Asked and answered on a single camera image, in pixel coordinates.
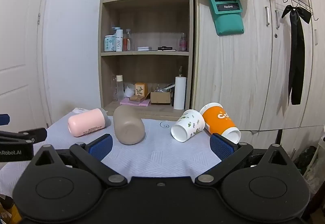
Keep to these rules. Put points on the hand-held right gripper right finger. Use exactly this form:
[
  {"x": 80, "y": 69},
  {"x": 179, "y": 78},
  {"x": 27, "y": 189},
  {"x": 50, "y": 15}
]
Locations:
[{"x": 221, "y": 148}]

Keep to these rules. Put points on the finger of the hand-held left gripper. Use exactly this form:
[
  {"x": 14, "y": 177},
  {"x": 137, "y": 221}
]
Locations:
[
  {"x": 35, "y": 135},
  {"x": 3, "y": 119}
]

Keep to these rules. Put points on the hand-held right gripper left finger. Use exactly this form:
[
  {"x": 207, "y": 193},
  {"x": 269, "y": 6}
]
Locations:
[{"x": 101, "y": 147}]

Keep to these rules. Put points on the pink cup with grey lid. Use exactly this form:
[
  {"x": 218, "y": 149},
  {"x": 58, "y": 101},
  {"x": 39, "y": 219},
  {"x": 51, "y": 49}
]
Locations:
[{"x": 85, "y": 122}]

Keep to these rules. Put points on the orange paper cup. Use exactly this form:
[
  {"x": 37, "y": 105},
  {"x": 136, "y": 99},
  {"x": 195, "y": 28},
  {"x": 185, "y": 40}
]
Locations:
[{"x": 218, "y": 118}]

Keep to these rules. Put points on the taupe cup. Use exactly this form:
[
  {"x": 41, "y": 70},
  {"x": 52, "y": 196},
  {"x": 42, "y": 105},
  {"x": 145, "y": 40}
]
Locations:
[{"x": 128, "y": 126}]

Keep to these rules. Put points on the white leaf-print paper cup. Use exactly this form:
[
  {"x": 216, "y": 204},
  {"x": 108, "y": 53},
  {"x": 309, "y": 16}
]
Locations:
[{"x": 189, "y": 125}]

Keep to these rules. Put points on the white textured tablecloth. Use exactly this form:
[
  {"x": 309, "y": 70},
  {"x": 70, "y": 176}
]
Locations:
[{"x": 157, "y": 154}]

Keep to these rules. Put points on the small brown box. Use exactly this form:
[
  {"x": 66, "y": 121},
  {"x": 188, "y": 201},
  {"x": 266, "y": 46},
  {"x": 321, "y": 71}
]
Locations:
[{"x": 136, "y": 98}]

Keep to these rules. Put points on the clear bottle with cream cap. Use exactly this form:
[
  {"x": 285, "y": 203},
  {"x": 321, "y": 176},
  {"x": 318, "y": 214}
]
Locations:
[{"x": 119, "y": 89}]

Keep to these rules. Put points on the pink flat box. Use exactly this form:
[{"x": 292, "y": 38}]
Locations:
[{"x": 144, "y": 103}]

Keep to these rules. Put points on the white bowl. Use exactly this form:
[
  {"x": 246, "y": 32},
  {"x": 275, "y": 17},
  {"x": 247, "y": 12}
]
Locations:
[{"x": 129, "y": 91}]

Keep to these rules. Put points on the white paper towel roll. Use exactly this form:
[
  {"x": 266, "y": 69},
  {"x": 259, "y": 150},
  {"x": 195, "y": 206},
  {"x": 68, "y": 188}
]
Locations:
[{"x": 179, "y": 94}]

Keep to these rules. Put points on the yellow flower-print box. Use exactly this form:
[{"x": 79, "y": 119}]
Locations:
[{"x": 141, "y": 89}]

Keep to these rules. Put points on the light wooden wardrobe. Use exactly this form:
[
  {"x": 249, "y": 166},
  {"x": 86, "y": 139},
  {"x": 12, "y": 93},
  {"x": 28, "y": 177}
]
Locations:
[{"x": 241, "y": 74}]

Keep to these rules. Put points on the cardboard box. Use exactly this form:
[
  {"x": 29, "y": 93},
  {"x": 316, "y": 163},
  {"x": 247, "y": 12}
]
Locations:
[{"x": 160, "y": 98}]

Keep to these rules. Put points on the white door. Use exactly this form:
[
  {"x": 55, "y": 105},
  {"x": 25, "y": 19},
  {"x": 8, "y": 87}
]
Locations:
[{"x": 19, "y": 43}]

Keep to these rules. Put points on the clear plastic wrapping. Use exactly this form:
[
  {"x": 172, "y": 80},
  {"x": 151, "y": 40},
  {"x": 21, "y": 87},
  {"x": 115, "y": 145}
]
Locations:
[{"x": 162, "y": 88}]

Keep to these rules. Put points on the dark cloth bundle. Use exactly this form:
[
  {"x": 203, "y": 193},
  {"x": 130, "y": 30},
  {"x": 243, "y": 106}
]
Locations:
[{"x": 306, "y": 159}]

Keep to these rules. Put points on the teal jar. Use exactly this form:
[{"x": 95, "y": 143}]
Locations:
[{"x": 109, "y": 45}]

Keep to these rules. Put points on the white pump bottle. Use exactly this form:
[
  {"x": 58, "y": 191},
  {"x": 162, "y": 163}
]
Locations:
[{"x": 119, "y": 42}]

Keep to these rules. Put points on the amber liquid bottle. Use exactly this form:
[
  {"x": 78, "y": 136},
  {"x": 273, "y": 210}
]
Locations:
[{"x": 127, "y": 43}]

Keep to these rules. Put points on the white flat tin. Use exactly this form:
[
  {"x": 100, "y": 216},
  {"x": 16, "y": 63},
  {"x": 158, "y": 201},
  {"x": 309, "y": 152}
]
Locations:
[{"x": 144, "y": 48}]

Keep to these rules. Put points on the pink liquid bottle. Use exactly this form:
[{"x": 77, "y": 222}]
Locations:
[{"x": 182, "y": 45}]

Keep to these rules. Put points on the black flat case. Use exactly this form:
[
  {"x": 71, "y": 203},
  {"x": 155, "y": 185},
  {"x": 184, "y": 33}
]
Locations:
[{"x": 166, "y": 48}]

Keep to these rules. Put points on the black ribbon bow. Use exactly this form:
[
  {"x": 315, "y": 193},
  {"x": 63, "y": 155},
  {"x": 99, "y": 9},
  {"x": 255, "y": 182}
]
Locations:
[{"x": 297, "y": 61}]

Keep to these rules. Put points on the teal fabric pouch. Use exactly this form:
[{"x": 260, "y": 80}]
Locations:
[{"x": 228, "y": 22}]

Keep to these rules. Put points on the wooden shelf unit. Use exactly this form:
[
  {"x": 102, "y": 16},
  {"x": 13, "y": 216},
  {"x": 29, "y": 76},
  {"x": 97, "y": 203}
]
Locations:
[{"x": 146, "y": 23}]

